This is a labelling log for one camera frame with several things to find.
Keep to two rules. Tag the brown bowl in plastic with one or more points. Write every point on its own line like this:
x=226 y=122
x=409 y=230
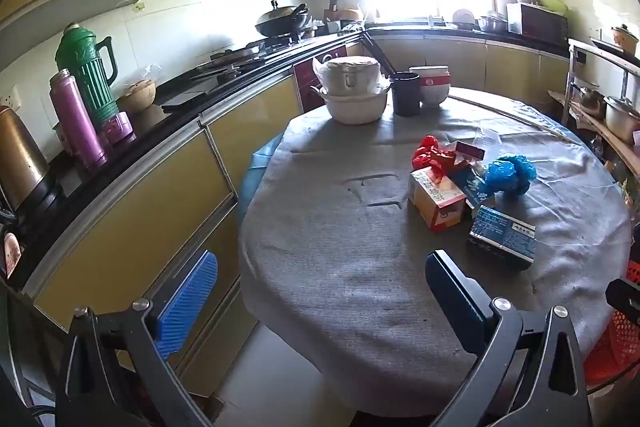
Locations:
x=137 y=97

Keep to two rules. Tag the white bowl red band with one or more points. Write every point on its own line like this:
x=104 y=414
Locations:
x=435 y=94

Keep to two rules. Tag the purple cup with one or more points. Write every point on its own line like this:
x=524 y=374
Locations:
x=117 y=127

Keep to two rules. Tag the white lidded pot in bag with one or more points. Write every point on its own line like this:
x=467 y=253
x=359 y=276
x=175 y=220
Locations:
x=350 y=74

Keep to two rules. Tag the knife block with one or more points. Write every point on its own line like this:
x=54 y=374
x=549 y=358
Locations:
x=332 y=14

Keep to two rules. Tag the white plates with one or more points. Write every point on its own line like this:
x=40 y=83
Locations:
x=464 y=18

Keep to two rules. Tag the red plastic bag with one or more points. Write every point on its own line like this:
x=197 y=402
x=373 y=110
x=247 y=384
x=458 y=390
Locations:
x=430 y=154

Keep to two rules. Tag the dark cup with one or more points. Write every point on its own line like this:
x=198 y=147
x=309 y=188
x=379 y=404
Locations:
x=405 y=97

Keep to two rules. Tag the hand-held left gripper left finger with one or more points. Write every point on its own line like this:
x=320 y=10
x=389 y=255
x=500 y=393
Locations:
x=185 y=297

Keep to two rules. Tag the steel mixing bowls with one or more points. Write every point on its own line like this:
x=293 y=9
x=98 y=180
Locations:
x=492 y=24

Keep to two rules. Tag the black phone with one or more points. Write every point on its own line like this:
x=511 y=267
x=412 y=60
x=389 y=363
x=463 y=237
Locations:
x=182 y=103

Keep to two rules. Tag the maroon built-in appliance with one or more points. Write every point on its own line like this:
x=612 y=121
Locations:
x=310 y=82

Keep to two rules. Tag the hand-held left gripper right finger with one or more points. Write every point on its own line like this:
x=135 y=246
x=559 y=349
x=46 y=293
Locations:
x=450 y=287

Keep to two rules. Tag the enamel pot with lid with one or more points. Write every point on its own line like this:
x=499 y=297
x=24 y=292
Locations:
x=625 y=39

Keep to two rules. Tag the thin bamboo stick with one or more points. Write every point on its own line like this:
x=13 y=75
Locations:
x=520 y=121

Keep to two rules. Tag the green thermos jug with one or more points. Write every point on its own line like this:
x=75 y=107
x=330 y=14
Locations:
x=85 y=72

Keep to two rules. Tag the red mesh basket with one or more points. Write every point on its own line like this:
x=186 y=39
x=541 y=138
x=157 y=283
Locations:
x=615 y=347

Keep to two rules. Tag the metal storage rack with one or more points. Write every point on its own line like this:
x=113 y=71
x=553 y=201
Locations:
x=570 y=72

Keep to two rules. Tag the white wall socket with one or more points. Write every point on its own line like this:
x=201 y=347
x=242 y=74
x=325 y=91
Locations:
x=12 y=97

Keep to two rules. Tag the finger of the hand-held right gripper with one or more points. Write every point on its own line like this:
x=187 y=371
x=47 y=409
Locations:
x=625 y=294

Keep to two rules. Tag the dark blue packet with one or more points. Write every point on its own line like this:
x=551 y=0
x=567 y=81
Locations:
x=470 y=187

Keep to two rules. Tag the flat dark pan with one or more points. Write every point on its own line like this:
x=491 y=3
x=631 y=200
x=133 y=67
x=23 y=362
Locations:
x=230 y=57

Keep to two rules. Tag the small steel pot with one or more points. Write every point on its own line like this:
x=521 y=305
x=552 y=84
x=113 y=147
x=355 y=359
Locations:
x=590 y=102

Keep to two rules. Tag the green plastic basin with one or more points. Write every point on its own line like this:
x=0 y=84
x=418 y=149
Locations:
x=552 y=2

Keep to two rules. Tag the gas stove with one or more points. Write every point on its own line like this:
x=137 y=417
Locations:
x=272 y=52

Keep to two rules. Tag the purple thermos bottle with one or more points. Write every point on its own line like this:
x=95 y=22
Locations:
x=75 y=122

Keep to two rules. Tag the grey tablecloth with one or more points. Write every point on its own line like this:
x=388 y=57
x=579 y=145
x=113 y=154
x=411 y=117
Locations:
x=325 y=257

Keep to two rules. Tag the large steel pot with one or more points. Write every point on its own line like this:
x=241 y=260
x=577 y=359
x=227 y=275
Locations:
x=622 y=119

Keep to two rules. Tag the blue plastic bag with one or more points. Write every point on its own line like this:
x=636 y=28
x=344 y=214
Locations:
x=507 y=174

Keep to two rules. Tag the clear wrapper red label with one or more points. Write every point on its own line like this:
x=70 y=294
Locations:
x=470 y=150

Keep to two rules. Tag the orange white carton box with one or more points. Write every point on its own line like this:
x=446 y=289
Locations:
x=440 y=202

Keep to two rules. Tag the black kitchen countertop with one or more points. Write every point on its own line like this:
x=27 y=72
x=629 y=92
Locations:
x=150 y=122

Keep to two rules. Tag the floral small cup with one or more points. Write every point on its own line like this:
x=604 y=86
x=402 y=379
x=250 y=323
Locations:
x=12 y=254

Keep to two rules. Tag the beige small cup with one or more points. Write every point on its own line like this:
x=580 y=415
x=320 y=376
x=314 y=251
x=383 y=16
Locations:
x=61 y=137

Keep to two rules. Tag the brass electric kettle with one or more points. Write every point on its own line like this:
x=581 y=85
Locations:
x=20 y=162

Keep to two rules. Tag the blue carton box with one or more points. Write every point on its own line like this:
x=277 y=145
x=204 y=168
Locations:
x=502 y=234

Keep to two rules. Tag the dark microwave oven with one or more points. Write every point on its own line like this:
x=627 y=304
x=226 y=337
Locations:
x=542 y=24

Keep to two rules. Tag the black wok with lid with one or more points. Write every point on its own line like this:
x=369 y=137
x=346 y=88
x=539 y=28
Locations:
x=280 y=24

